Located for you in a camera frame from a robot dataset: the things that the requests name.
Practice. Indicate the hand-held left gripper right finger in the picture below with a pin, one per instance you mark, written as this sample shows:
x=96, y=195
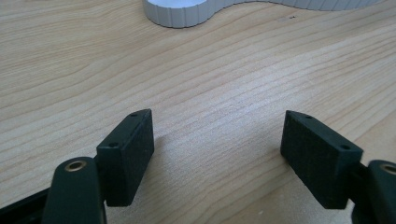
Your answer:
x=317, y=161

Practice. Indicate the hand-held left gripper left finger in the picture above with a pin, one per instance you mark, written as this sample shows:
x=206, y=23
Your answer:
x=124, y=161

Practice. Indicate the white ribbed wavy tray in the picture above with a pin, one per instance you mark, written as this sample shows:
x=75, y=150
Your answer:
x=183, y=12

